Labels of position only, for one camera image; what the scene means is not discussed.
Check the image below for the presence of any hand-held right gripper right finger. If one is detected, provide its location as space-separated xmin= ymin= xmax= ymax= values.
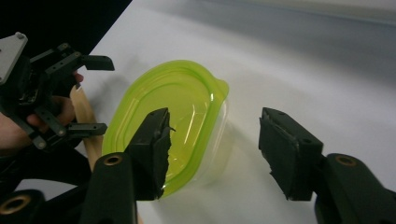
xmin=258 ymin=106 xmax=325 ymax=203

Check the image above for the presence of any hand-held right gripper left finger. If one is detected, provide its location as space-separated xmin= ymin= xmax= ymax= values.
xmin=124 ymin=106 xmax=173 ymax=202

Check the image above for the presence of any round green-lidded plastic container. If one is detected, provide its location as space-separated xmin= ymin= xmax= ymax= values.
xmin=101 ymin=59 xmax=231 ymax=200

